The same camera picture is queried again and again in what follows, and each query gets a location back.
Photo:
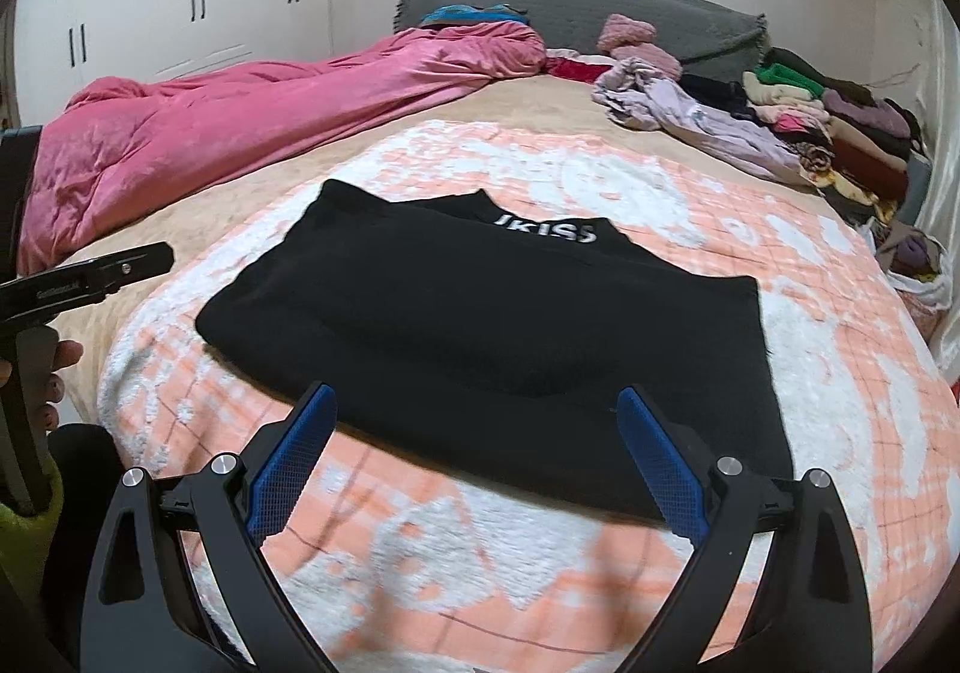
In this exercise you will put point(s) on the lilac crumpled garment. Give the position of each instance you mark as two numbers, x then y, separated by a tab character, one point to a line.
638	96

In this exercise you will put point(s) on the lime green sleeve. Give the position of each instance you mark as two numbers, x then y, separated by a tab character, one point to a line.
25	543

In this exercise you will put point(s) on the stack of folded clothes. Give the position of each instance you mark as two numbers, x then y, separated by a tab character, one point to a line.
864	154

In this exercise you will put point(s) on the pink fuzzy pillow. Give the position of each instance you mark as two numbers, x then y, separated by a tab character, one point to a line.
623	38

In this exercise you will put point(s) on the shiny white curtain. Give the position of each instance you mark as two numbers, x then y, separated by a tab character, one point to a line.
938	98

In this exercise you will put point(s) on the orange white plaid blanket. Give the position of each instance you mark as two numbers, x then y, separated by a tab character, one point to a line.
398	567

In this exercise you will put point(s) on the black sweater orange cuffs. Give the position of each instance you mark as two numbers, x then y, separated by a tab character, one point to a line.
460	333

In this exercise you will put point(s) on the teal blue cloth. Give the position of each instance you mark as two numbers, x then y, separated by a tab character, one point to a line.
465	15

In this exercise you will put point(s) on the red folded cloth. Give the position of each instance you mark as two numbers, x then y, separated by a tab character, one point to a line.
575	67

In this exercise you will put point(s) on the purple clothes in bag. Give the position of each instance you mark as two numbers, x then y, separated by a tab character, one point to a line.
917	268

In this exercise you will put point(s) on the pink velvet comforter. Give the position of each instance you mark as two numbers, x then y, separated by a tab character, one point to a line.
123	149

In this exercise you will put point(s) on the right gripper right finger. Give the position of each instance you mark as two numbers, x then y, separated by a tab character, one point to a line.
810	611

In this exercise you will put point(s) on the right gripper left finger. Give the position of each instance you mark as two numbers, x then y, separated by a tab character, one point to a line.
142	611

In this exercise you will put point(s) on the person's left hand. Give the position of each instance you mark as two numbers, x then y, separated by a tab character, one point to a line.
43	415

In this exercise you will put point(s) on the grey headboard cover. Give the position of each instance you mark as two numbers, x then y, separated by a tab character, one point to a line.
709	40

